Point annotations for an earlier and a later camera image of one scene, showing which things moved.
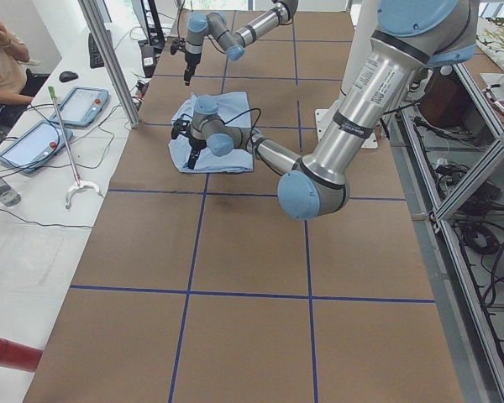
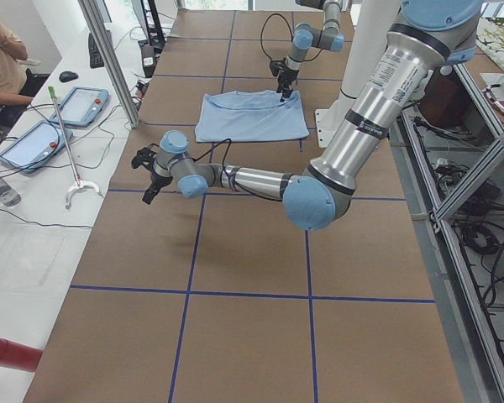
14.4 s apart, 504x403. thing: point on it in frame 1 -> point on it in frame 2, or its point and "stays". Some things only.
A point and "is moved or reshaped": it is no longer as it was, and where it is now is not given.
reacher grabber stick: [80, 185] stays
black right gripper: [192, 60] -> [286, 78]
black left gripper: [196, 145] -> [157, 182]
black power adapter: [149, 60] stays
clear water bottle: [7, 195] stays
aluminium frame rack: [459, 155] stays
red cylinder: [7, 353] stays
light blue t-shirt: [233, 110] is moved or reshaped
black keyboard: [96, 60] stays
